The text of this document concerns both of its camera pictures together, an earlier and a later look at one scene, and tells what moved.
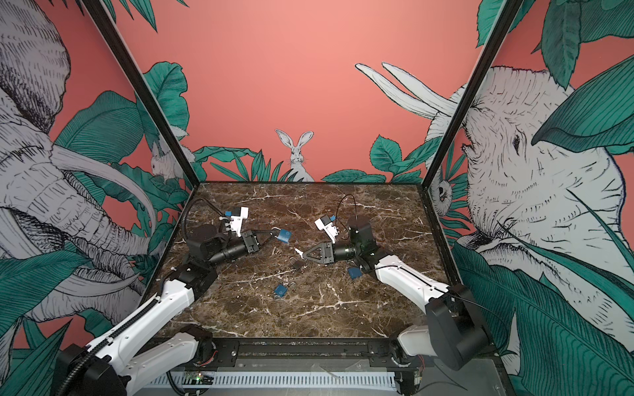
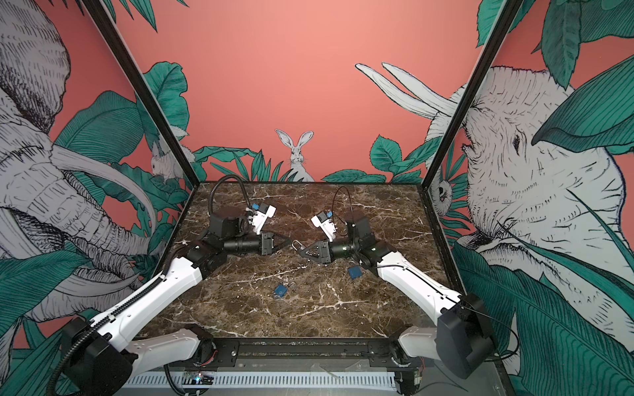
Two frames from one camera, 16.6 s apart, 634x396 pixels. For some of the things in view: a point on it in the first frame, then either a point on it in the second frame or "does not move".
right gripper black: [328, 254] does not move
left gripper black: [251, 240] -> [267, 243]
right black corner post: [475, 92] does not move
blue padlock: [355, 272] does not move
